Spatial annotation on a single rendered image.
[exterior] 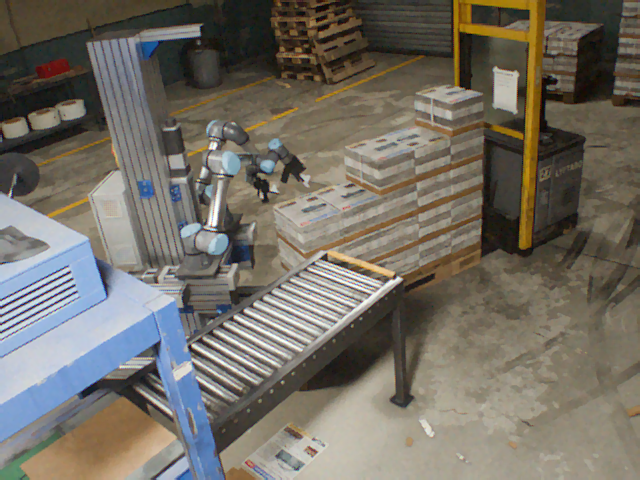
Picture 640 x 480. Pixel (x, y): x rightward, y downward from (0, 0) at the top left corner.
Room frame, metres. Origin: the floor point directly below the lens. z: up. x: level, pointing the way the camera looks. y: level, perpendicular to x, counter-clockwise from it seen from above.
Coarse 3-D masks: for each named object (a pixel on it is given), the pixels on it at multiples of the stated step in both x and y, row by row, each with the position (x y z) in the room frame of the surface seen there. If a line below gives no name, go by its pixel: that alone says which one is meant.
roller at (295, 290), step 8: (288, 288) 2.57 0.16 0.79; (296, 288) 2.55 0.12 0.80; (304, 296) 2.49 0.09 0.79; (312, 296) 2.46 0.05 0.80; (320, 296) 2.45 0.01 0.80; (320, 304) 2.41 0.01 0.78; (328, 304) 2.38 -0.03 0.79; (336, 304) 2.37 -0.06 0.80; (336, 312) 2.34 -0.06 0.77; (344, 312) 2.31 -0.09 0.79
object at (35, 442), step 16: (96, 400) 1.89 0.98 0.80; (112, 400) 1.88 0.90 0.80; (64, 416) 1.82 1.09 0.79; (80, 416) 1.80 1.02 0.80; (32, 432) 1.74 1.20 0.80; (48, 432) 1.73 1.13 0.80; (64, 432) 1.73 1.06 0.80; (16, 448) 1.67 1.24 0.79; (32, 448) 1.66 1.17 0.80; (176, 448) 1.58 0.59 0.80; (0, 464) 1.59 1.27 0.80; (16, 464) 1.58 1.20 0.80; (144, 464) 1.52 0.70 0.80; (160, 464) 1.51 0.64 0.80; (176, 464) 1.51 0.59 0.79
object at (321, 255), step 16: (320, 256) 2.83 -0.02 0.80; (288, 272) 2.71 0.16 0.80; (272, 288) 2.57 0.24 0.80; (240, 304) 2.46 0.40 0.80; (224, 320) 2.35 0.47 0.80; (192, 336) 2.25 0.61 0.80; (192, 352) 2.19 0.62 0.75; (144, 368) 2.06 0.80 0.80; (128, 384) 1.96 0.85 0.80; (144, 384) 2.01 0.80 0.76
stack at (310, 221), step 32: (320, 192) 3.60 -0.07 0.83; (352, 192) 3.54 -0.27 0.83; (416, 192) 3.56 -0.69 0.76; (448, 192) 3.68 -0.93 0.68; (288, 224) 3.30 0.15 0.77; (320, 224) 3.21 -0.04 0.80; (352, 224) 3.32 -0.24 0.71; (416, 224) 3.54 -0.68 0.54; (448, 224) 3.67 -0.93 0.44; (288, 256) 3.37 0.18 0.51; (352, 256) 3.30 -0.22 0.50; (416, 256) 3.54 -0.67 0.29; (416, 288) 3.55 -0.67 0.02
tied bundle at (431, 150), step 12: (396, 132) 3.92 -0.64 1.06; (408, 132) 3.89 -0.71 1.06; (420, 132) 3.86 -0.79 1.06; (408, 144) 3.66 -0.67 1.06; (420, 144) 3.64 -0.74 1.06; (432, 144) 3.62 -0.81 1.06; (444, 144) 3.66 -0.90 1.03; (420, 156) 3.58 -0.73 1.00; (432, 156) 3.62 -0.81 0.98; (444, 156) 3.66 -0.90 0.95; (420, 168) 3.57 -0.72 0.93; (432, 168) 3.61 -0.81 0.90
